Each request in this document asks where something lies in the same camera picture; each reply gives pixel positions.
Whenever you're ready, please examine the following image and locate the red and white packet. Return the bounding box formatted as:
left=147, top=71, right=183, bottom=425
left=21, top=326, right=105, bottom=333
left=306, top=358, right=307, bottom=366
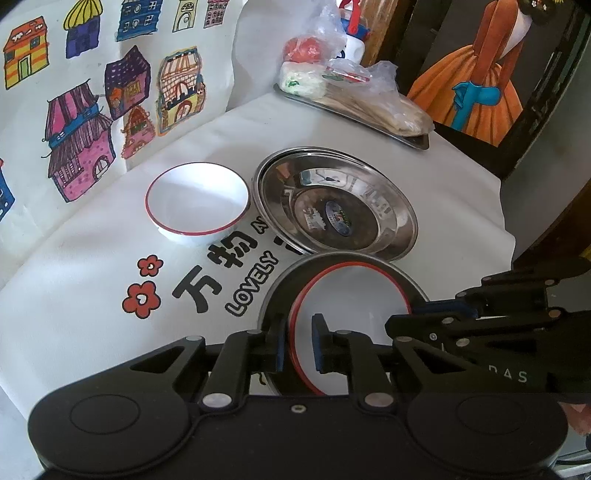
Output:
left=323, top=65, right=371, bottom=87

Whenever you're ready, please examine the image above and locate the red round food item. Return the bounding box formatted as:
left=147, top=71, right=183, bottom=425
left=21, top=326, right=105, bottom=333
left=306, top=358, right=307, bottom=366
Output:
left=283, top=34, right=325, bottom=64

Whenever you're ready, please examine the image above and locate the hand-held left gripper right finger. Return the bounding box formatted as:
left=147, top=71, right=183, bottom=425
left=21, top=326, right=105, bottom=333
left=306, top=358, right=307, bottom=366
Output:
left=311, top=314, right=470, bottom=411

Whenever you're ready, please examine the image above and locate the orange dress girl painting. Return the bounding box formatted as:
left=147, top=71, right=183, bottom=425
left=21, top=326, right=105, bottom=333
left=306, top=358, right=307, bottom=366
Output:
left=397, top=0, right=583, bottom=149

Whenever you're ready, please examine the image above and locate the white red-rimmed ceramic bowl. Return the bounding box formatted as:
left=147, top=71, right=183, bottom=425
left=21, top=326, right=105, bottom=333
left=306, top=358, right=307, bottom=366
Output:
left=144, top=162, right=251, bottom=248
left=287, top=262, right=413, bottom=398

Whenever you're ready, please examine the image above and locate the deep stainless steel bowl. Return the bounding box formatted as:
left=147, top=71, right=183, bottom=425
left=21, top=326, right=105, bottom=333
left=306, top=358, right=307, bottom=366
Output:
left=257, top=251, right=430, bottom=398

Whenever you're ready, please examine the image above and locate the large stainless steel plate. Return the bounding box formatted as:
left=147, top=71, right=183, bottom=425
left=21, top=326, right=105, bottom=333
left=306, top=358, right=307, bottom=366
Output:
left=253, top=146, right=419, bottom=261

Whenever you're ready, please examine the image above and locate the stainless steel tray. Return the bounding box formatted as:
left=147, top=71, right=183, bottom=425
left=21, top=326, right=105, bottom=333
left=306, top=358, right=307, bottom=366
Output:
left=273, top=82, right=431, bottom=151

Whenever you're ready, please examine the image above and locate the person's right hand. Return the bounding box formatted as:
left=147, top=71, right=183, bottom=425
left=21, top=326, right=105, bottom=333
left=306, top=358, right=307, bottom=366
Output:
left=561, top=401, right=591, bottom=435

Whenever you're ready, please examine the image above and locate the white printed tablecloth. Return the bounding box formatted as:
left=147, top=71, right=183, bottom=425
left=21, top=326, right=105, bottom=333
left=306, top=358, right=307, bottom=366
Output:
left=0, top=90, right=518, bottom=423

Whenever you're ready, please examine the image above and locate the crumpled clear plastic bag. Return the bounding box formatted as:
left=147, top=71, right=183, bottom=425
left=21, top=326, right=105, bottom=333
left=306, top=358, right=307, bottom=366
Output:
left=318, top=59, right=435, bottom=138

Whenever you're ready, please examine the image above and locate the colourful houses drawing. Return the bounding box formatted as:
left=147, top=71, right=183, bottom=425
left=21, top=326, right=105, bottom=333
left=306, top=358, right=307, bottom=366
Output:
left=0, top=0, right=251, bottom=238

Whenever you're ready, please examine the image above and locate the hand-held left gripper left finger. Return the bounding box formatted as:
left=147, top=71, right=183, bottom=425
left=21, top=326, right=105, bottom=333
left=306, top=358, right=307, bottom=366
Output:
left=129, top=315, right=290, bottom=411

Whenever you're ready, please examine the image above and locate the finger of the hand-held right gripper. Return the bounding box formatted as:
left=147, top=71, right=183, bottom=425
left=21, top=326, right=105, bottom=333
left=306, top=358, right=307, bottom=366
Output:
left=414, top=256, right=591, bottom=319
left=385, top=309, right=591, bottom=364

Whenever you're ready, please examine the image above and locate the brown wooden frame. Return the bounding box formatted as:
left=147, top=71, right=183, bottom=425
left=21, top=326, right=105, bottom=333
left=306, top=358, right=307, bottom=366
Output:
left=358, top=0, right=416, bottom=66

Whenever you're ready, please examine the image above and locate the white round bun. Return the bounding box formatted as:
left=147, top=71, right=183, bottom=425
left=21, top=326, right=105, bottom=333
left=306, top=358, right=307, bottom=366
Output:
left=278, top=61, right=327, bottom=99

